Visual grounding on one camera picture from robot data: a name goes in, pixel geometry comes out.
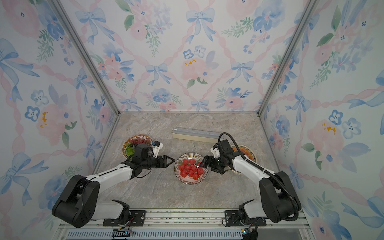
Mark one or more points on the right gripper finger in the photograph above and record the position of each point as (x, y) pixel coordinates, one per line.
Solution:
(213, 167)
(207, 162)

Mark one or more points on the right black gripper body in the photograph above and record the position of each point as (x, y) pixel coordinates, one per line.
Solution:
(218, 162)

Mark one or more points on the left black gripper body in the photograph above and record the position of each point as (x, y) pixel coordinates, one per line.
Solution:
(152, 162)

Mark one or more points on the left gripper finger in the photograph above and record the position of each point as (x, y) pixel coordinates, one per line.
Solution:
(168, 160)
(164, 165)

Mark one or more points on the plate of red strawberries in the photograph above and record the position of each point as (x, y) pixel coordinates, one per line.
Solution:
(191, 168)

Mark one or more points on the cream plastic wrap dispenser box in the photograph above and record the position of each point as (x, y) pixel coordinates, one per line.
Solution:
(195, 135)

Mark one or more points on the yellow plate with food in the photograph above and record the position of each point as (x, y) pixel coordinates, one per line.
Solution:
(237, 153)

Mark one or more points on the plate of grapes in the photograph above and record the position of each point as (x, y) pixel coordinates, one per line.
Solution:
(131, 144)

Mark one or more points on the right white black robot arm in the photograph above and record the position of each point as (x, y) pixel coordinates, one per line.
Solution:
(278, 198)

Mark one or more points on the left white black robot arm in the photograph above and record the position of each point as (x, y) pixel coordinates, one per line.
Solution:
(79, 202)

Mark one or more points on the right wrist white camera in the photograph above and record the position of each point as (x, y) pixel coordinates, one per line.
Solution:
(215, 151)

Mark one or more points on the wrist white camera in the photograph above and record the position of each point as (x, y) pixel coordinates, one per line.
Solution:
(215, 151)
(156, 147)

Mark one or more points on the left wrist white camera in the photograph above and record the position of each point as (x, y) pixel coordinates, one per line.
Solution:
(156, 147)

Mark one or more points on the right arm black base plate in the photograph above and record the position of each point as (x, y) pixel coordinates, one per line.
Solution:
(233, 219)

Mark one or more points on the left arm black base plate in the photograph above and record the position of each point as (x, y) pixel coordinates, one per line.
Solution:
(131, 218)

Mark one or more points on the aluminium front rail frame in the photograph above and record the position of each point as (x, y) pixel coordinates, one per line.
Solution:
(187, 224)

